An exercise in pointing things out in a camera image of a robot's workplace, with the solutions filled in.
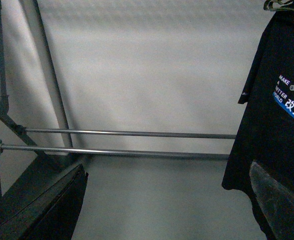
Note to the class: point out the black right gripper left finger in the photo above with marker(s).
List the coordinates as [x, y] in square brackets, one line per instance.
[53, 215]

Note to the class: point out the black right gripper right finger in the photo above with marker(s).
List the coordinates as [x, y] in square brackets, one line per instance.
[275, 197]

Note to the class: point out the black printed t-shirt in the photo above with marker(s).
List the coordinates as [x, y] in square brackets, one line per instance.
[266, 131]

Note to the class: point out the dark metal clothes hanger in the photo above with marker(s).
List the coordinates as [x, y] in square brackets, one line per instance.
[274, 5]

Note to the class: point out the bottom lower steel rod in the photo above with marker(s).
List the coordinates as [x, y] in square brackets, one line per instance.
[112, 152]

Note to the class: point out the steel rod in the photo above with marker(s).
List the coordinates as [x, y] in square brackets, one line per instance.
[112, 152]
[134, 133]

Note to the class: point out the upper lower steel rod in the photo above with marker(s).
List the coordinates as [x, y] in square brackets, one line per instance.
[134, 133]

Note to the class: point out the grey vertical wall pipe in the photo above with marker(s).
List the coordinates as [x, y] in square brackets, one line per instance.
[32, 10]

